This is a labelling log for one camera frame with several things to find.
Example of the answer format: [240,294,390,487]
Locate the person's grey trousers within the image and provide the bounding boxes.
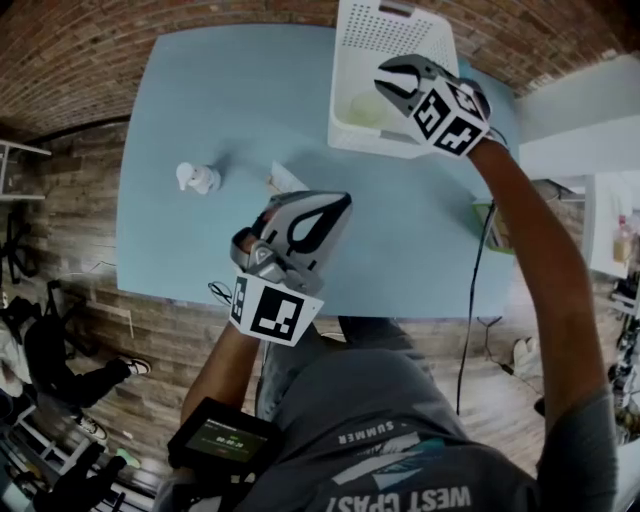
[259,314,436,416]

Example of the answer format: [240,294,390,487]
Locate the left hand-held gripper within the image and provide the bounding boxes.
[229,190,354,350]

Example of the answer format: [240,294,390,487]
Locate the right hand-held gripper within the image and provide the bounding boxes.
[373,53,495,161]

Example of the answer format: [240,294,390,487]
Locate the clear plastic cup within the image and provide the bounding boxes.
[348,92,389,126]

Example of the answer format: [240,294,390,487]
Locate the black wrist-mounted screen device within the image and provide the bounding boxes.
[167,397,282,484]

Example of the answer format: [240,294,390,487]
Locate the white perforated plastic basket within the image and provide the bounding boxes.
[327,0,460,160]

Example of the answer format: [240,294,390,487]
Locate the white side shelf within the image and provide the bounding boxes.
[0,139,54,201]

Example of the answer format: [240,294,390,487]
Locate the white spray bottle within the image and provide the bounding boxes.
[174,161,222,196]

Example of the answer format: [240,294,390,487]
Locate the person's left forearm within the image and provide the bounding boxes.
[179,322,266,431]

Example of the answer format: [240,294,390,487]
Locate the white table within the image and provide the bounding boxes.
[582,169,640,281]

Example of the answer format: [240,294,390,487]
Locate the person's left hand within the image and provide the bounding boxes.
[237,208,277,252]

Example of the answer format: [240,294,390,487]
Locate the pink capped drink bottle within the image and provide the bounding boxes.
[613,214,631,264]

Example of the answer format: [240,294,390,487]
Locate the green book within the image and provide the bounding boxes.
[471,197,516,256]

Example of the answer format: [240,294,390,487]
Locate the person's right forearm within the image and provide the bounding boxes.
[464,137,614,401]

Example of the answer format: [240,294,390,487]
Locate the person's grey printed t-shirt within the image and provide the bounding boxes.
[167,349,619,512]

